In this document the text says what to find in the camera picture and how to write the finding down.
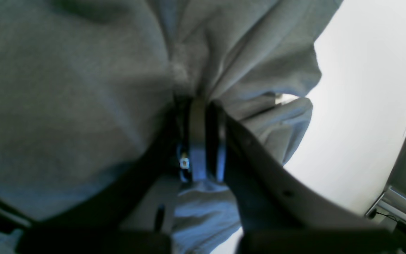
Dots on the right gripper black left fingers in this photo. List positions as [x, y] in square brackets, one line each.
[134, 215]

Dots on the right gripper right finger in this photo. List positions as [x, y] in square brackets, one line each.
[278, 213]

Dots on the grey T-shirt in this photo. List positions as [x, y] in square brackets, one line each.
[85, 85]

